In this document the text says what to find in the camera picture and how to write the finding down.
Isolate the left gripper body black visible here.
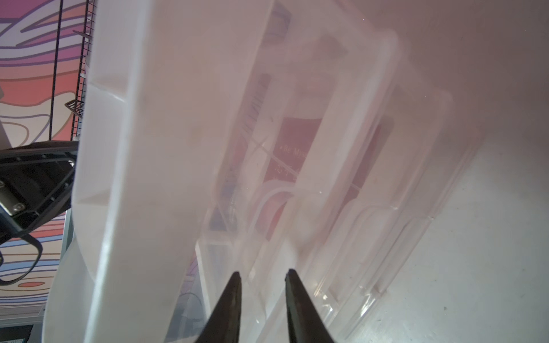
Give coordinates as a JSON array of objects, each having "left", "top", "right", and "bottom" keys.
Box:
[{"left": 1, "top": 141, "right": 79, "bottom": 244}]

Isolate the white plastic drawer organizer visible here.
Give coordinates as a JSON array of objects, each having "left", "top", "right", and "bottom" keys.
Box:
[{"left": 42, "top": 1, "right": 396, "bottom": 342}]

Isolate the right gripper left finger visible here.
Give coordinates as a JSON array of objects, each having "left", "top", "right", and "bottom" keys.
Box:
[{"left": 195, "top": 272, "right": 242, "bottom": 343}]

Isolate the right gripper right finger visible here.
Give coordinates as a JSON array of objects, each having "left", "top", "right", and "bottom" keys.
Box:
[{"left": 285, "top": 269, "right": 335, "bottom": 343}]

